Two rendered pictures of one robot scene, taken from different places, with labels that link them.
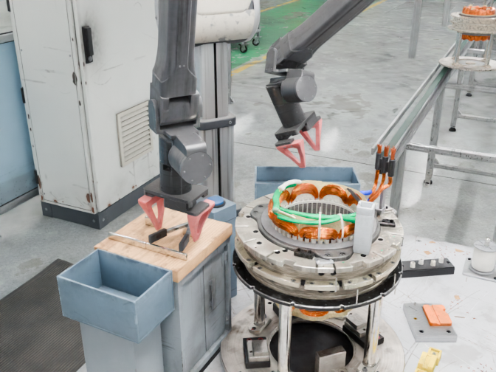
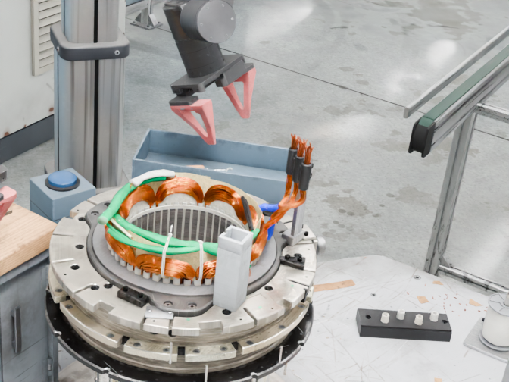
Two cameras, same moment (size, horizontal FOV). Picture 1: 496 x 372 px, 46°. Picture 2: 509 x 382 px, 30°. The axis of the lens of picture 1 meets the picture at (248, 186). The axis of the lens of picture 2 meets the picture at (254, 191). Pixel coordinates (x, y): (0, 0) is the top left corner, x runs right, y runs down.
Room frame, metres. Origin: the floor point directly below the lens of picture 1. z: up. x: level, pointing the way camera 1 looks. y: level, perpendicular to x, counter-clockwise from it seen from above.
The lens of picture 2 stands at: (0.04, -0.26, 1.72)
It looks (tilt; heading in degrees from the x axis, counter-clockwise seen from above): 29 degrees down; 3
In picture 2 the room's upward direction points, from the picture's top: 6 degrees clockwise
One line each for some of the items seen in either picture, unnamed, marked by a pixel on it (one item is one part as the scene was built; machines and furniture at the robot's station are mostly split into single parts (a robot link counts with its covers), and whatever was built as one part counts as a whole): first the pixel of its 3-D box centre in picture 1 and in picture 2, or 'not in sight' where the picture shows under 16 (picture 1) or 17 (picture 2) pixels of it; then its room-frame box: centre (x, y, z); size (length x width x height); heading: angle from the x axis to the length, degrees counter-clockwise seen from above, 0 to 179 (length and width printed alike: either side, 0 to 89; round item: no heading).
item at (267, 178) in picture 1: (303, 226); (213, 234); (1.30, -0.14, 0.92); 0.25 x 0.11 x 0.28; 89
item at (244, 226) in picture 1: (317, 225); (185, 249); (0.99, -0.14, 1.09); 0.32 x 0.32 x 0.01
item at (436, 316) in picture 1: (437, 315); not in sight; (1.10, -0.43, 0.80); 0.07 x 0.05 x 0.01; 0
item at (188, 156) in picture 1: (185, 137); not in sight; (0.92, 0.10, 1.29); 0.11 x 0.09 x 0.12; 28
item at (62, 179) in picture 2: (215, 200); (62, 178); (1.21, 0.08, 1.04); 0.04 x 0.04 x 0.01
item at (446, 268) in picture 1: (423, 267); (403, 324); (1.32, -0.46, 0.79); 0.15 x 0.05 x 0.02; 98
